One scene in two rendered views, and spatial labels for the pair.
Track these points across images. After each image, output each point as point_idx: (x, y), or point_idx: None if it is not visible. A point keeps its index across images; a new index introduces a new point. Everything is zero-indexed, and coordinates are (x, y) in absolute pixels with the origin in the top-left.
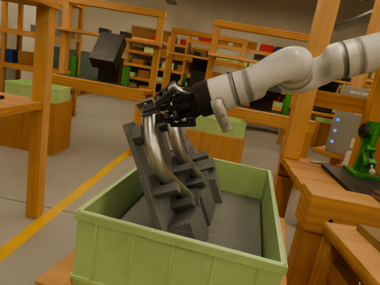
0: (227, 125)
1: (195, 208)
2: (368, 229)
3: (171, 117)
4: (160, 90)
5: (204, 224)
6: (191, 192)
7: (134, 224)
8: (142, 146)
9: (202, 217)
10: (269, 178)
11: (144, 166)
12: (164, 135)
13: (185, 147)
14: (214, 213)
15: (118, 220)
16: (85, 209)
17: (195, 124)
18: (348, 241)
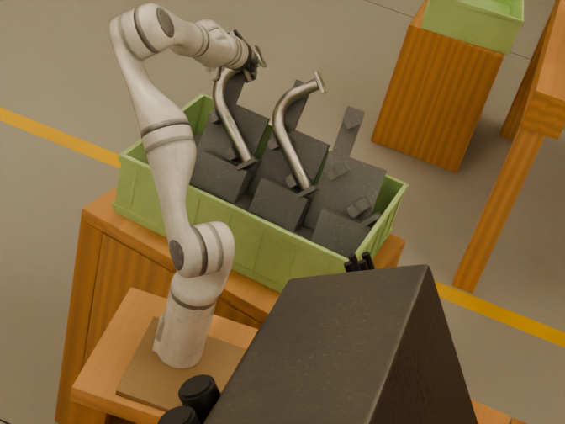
0: (206, 71)
1: (230, 163)
2: (231, 350)
3: None
4: (241, 36)
5: (232, 190)
6: (246, 156)
7: (182, 110)
8: (241, 82)
9: (235, 182)
10: (313, 242)
11: (226, 92)
12: (296, 108)
13: (329, 151)
14: (279, 226)
15: (188, 105)
16: (206, 98)
17: (245, 80)
18: (213, 320)
